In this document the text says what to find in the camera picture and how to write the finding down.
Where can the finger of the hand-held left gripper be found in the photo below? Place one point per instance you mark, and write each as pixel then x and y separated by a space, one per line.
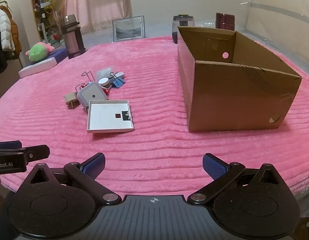
pixel 37 152
pixel 8 145

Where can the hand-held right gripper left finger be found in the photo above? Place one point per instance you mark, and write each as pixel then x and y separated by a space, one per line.
pixel 94 166

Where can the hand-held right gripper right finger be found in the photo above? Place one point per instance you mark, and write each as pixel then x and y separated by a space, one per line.
pixel 214 167

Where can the white shallow box tray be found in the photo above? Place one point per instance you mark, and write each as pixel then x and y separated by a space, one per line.
pixel 104 116

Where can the beige plug adapter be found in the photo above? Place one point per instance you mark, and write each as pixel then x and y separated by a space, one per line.
pixel 69 98

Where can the brown cardboard box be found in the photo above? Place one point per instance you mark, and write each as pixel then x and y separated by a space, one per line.
pixel 232 100

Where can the white square night light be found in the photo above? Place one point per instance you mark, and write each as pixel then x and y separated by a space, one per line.
pixel 90 95

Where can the red toy figure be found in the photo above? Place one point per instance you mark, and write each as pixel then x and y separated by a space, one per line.
pixel 107 90

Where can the small striped cylinder toy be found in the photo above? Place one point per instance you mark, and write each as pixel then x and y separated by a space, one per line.
pixel 103 81

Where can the blue binder clip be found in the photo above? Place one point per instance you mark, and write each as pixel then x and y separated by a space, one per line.
pixel 119 82

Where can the clear plastic bag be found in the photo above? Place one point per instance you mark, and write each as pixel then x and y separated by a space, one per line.
pixel 104 73

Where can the pink fluffy blanket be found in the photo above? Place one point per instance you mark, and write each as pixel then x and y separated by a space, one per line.
pixel 157 142

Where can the white blue flat box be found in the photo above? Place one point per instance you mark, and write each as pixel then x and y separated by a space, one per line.
pixel 37 67

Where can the green pink plush toy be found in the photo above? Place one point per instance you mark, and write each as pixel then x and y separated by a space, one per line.
pixel 38 51

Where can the brown jacket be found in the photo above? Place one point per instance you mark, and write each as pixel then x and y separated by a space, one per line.
pixel 15 35

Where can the white puffer jacket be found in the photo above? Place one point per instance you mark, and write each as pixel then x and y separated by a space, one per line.
pixel 5 32

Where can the steel thermos flask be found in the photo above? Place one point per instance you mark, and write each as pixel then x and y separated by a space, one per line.
pixel 72 40

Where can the framed landscape picture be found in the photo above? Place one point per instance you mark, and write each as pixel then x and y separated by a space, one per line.
pixel 129 28

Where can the maroon canister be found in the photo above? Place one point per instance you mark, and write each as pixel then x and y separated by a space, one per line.
pixel 224 20

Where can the dark glass jar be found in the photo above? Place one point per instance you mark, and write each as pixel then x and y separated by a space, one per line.
pixel 180 21

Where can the pink curtain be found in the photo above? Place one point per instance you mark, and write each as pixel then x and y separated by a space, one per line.
pixel 99 2

